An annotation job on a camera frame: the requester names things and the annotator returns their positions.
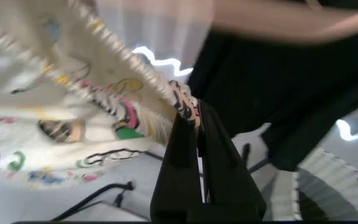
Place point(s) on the cream printed garment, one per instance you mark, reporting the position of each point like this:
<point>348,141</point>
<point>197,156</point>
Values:
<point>73,93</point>

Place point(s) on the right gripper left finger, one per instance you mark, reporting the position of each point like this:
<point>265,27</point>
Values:
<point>176,180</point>

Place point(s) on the black short-sleeved shirt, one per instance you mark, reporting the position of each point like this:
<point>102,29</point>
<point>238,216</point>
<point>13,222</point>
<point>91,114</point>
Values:
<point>275,87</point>

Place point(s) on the pink clothes hanger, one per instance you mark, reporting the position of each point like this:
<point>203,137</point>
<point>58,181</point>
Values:
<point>291,26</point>

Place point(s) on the white laundry basket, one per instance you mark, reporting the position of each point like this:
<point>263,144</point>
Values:
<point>337,168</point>

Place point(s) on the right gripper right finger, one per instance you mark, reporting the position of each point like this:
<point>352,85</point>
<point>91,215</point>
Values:
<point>228,183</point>

